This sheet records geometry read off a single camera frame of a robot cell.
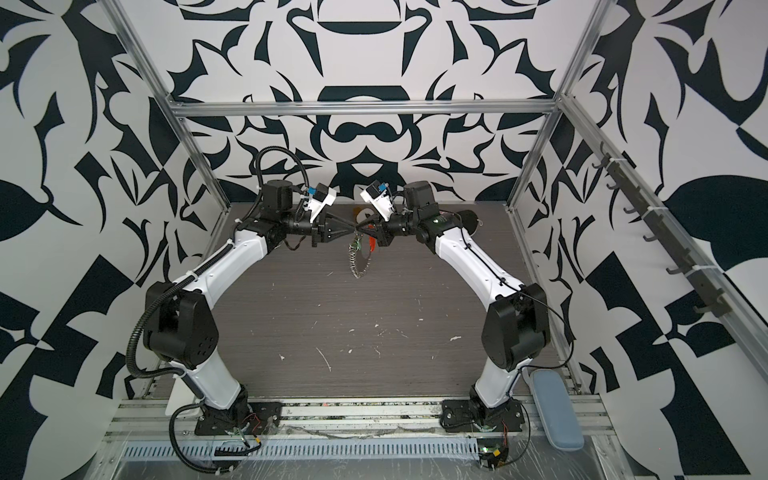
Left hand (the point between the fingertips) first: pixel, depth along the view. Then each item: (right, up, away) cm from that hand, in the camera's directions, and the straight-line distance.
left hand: (355, 221), depth 76 cm
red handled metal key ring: (-1, -10, +5) cm, 11 cm away
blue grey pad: (+50, -49, -2) cm, 70 cm away
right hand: (+1, -1, +1) cm, 2 cm away
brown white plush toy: (-1, +4, +36) cm, 37 cm away
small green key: (0, -6, +2) cm, 6 cm away
